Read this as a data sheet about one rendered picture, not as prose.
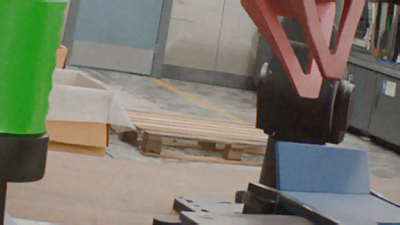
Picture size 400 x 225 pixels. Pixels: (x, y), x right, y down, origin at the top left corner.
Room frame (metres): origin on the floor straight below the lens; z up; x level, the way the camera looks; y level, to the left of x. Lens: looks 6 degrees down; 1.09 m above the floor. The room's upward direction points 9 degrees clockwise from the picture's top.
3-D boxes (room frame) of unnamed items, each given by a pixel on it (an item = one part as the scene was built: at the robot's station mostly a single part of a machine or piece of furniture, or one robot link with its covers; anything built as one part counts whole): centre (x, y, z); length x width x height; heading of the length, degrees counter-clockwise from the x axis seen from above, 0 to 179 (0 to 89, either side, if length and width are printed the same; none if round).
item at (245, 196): (0.58, -0.08, 0.98); 0.07 x 0.02 x 0.01; 21
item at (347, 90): (0.93, -0.14, 1.00); 0.09 x 0.06 x 0.06; 71
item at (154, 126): (7.35, -0.46, 0.07); 1.20 x 1.00 x 0.14; 110
